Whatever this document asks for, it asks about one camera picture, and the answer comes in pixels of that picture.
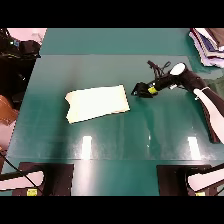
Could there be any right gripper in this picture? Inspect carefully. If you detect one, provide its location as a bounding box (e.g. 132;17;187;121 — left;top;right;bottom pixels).
131;81;160;99

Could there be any white T-shirt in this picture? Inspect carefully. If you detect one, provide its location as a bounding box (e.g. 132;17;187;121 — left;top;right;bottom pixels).
64;84;131;125

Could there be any purple garment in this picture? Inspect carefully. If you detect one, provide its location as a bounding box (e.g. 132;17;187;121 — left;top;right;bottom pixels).
189;30;224;69

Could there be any green garment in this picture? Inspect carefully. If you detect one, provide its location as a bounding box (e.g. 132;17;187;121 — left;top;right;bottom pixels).
205;76;224;91

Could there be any white garment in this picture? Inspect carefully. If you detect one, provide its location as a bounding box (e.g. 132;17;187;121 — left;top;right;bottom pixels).
194;27;224;53

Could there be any brown garment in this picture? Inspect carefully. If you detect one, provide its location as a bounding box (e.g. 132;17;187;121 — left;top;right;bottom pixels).
204;27;224;48

